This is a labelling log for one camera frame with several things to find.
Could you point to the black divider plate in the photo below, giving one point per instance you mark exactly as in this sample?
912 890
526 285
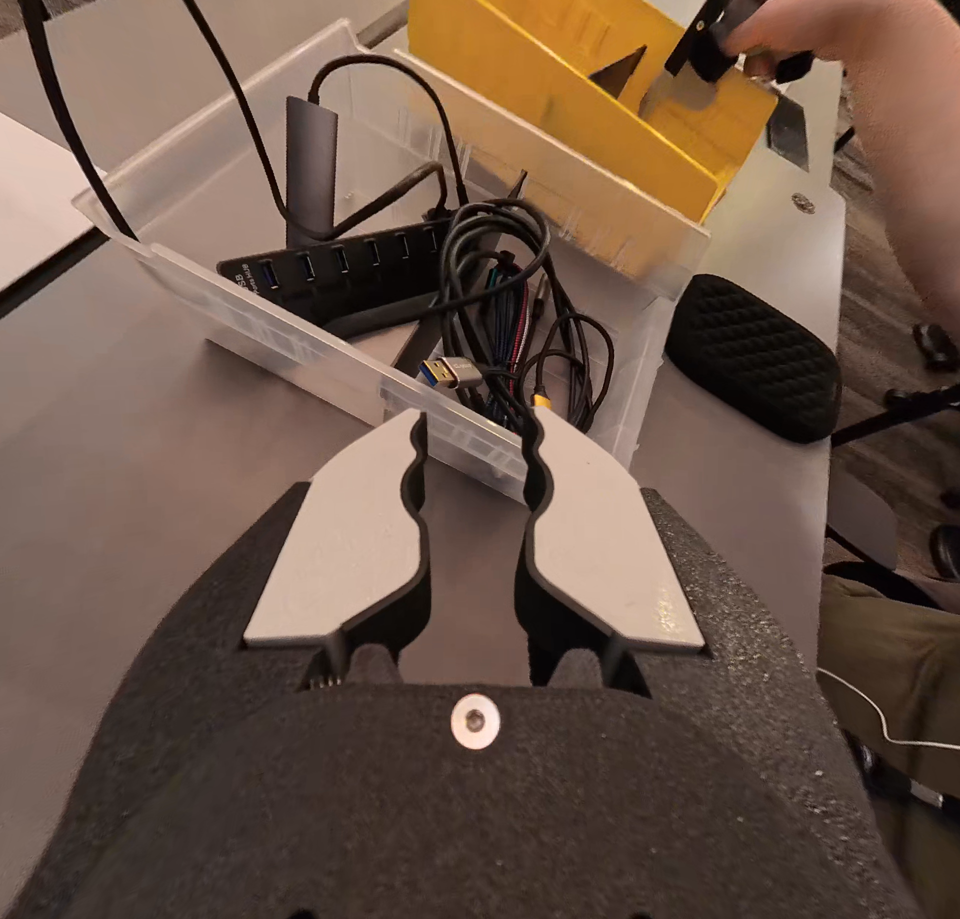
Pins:
626 75
420 334

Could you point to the person's right hand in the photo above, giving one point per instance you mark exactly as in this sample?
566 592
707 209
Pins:
802 11

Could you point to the clear plastic bin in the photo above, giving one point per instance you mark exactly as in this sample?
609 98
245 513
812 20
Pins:
187 206

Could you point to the person's right forearm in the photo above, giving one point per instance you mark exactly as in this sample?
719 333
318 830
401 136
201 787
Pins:
915 146

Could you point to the black office chair base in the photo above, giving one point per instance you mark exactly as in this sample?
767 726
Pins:
937 341

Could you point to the dark metal bar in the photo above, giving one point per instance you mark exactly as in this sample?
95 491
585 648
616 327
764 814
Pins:
382 23

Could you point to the grey slim USB hub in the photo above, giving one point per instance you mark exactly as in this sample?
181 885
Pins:
311 161

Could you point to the person's olive trousers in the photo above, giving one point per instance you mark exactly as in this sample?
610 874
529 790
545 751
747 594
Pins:
885 634

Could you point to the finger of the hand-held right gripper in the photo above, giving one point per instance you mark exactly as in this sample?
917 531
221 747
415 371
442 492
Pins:
682 94

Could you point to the black mesh wrist rest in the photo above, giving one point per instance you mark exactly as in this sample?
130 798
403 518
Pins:
750 356

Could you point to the black metal plate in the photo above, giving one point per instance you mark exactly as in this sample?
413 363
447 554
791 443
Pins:
787 131

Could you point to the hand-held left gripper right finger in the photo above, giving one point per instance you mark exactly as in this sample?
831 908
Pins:
607 551

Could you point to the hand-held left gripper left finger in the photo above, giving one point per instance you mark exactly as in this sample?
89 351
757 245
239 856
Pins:
337 551

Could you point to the yellow plastic bin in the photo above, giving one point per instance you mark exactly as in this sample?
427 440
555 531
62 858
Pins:
525 34

